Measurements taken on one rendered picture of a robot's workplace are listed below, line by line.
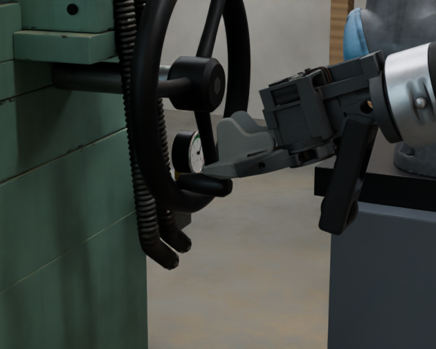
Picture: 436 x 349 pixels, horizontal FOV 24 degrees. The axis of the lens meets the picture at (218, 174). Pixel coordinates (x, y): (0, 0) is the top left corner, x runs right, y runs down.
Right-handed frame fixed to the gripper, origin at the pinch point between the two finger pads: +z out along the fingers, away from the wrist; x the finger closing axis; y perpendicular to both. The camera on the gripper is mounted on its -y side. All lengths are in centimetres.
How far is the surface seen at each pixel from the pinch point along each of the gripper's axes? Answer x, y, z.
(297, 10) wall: -345, 15, 103
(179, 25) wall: -349, 25, 164
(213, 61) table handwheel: -8.8, 10.8, 0.4
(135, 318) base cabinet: -26.8, -20.7, 32.4
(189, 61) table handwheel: -7.8, 11.6, 2.6
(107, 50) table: -3.7, 15.5, 9.6
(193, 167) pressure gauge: -33.8, -2.9, 19.6
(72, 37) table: 0.0, 17.9, 10.9
